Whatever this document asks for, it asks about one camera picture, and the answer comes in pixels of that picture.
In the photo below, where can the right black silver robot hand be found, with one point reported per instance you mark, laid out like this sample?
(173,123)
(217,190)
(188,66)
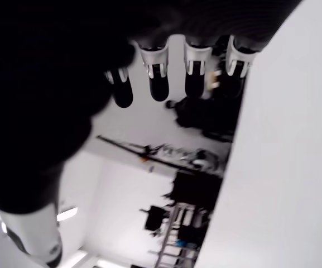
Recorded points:
(38,83)

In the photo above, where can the black bulky equipment heap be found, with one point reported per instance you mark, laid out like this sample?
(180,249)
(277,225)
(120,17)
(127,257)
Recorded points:
(205,120)

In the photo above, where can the black equipment box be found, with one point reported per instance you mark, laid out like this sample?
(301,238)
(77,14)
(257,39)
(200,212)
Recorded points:
(197,190)

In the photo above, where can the metal shelf rack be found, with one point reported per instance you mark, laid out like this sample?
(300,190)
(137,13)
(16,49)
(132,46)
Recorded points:
(177,215)

